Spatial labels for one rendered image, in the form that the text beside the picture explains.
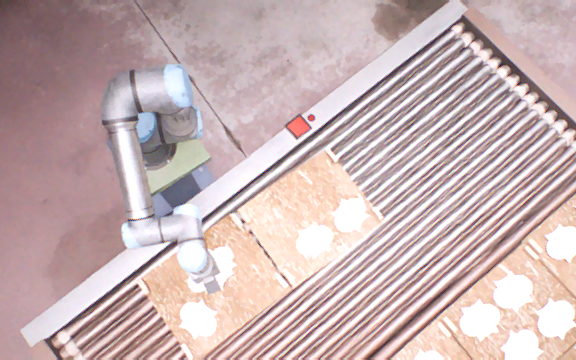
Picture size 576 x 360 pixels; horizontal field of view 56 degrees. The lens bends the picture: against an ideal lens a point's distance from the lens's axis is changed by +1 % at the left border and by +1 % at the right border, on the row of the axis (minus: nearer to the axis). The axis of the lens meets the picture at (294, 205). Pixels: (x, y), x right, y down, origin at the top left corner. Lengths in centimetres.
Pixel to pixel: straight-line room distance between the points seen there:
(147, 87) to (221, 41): 188
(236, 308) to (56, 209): 154
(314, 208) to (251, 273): 33
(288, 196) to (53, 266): 154
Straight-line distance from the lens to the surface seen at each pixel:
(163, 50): 338
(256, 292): 191
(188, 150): 211
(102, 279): 204
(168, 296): 195
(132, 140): 155
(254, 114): 312
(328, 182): 200
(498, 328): 203
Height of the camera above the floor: 283
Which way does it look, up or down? 75 degrees down
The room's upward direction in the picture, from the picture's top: 2 degrees clockwise
